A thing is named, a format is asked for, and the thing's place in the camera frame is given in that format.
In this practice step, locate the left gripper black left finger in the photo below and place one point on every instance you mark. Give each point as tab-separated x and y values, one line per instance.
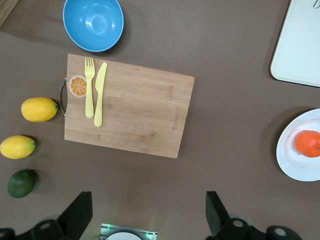
77	212

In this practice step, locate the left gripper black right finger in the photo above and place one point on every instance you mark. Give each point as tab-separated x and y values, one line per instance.
215	212

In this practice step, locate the white round plate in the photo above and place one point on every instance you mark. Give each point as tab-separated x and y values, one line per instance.
287	160

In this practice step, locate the orange mandarin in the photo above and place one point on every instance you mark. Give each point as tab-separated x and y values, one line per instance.
307	143

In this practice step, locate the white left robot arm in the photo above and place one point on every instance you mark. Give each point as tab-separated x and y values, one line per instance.
123	237

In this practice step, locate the dark green avocado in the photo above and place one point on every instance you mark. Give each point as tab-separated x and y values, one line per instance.
21	183

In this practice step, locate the yellow lemon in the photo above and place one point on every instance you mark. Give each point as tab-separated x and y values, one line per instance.
17	147
39	109

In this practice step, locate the yellow plastic knife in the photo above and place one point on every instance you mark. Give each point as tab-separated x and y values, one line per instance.
98	105

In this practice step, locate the yellow plastic fork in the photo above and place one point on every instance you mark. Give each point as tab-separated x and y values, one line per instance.
89	100

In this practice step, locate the bamboo cutting board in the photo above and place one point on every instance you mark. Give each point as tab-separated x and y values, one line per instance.
140	112

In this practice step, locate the cream tray with bear print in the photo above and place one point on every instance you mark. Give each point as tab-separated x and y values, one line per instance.
300	50

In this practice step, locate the blue bowl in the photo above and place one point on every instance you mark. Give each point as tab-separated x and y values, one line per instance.
92	25

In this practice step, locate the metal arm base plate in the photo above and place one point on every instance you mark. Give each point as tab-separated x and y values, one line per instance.
107	228

